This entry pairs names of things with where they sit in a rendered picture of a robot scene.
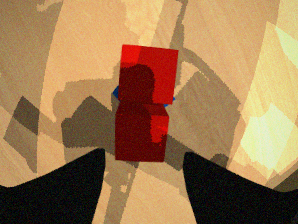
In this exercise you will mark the red cube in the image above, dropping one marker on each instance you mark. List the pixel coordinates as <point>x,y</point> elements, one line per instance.
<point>147,74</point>
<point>140,133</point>

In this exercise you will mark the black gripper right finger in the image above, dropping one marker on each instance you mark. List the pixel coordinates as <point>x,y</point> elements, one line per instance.
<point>219,196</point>

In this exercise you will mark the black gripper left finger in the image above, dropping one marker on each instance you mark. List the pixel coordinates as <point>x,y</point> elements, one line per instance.
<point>67,195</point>

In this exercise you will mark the blue cube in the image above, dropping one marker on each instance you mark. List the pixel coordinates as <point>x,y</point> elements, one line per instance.
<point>115,93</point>

